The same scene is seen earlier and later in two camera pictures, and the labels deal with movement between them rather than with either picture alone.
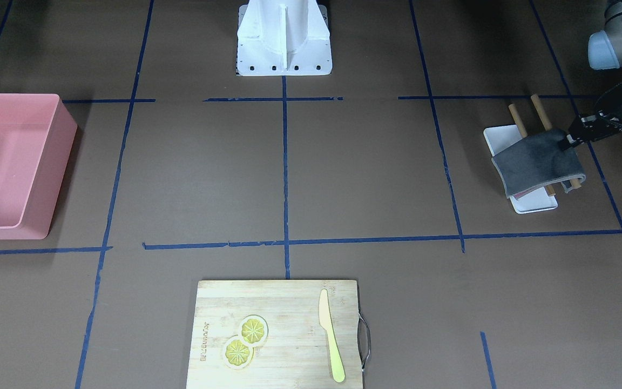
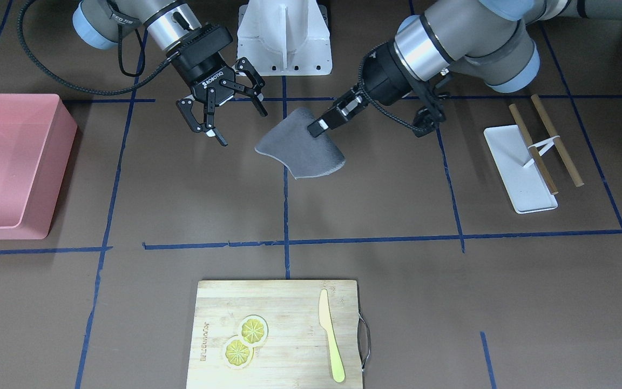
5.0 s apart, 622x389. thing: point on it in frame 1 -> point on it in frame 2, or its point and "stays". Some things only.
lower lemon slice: x=237 y=353 stays
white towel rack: x=500 y=137 stays
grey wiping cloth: x=536 y=162 -> x=304 y=155
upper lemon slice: x=254 y=329 stays
